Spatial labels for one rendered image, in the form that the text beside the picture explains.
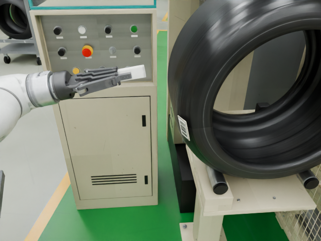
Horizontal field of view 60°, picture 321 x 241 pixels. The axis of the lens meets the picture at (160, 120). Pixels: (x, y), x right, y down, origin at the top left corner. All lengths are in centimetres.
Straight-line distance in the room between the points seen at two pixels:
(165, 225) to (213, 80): 137
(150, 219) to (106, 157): 52
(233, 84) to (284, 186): 40
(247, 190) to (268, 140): 19
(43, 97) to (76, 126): 84
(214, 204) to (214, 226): 74
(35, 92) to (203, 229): 119
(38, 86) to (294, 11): 60
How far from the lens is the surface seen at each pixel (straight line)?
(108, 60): 144
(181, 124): 72
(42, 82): 76
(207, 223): 160
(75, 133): 161
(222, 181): 86
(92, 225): 194
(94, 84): 71
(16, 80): 78
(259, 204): 99
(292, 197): 105
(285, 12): 66
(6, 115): 68
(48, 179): 232
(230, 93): 111
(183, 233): 185
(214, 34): 65
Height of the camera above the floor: 151
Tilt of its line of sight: 32 degrees down
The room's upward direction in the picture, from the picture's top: straight up
